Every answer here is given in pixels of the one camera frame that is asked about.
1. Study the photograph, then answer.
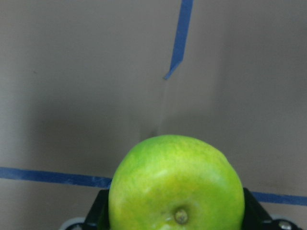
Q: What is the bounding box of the green apple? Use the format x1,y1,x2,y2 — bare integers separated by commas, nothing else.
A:
108,135,245,230

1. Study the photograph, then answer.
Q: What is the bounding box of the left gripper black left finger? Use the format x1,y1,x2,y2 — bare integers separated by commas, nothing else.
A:
83,190,110,230

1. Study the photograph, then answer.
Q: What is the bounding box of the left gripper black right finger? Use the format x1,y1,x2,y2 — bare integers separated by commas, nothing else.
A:
242,188,278,230

